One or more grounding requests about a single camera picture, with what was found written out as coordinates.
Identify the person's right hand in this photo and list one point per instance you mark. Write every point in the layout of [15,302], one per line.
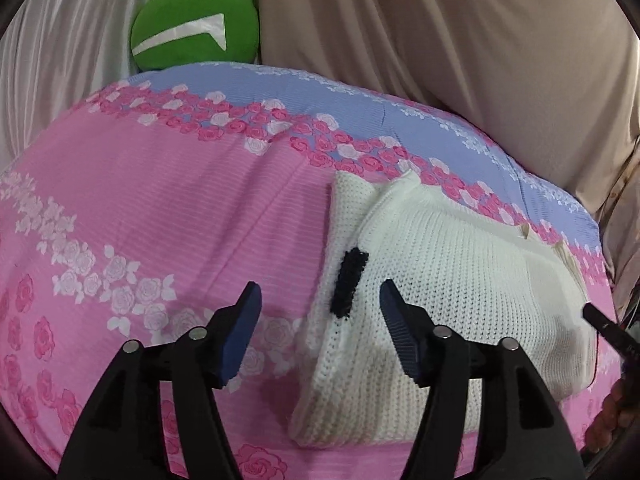
[607,420]

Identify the green round cushion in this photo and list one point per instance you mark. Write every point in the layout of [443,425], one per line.
[240,30]

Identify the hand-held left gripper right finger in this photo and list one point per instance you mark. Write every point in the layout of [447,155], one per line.
[400,335]

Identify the silver satin curtain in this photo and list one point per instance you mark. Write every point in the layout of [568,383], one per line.
[65,35]

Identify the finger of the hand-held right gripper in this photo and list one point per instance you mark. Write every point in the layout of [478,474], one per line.
[607,331]

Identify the pink floral bed sheet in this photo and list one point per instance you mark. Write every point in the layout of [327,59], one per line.
[150,185]

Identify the white red black knit sweater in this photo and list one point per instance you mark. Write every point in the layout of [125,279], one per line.
[475,285]

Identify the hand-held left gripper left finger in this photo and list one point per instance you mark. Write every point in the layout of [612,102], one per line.
[242,335]

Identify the beige draped cloth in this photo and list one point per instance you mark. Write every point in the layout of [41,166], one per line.
[450,35]

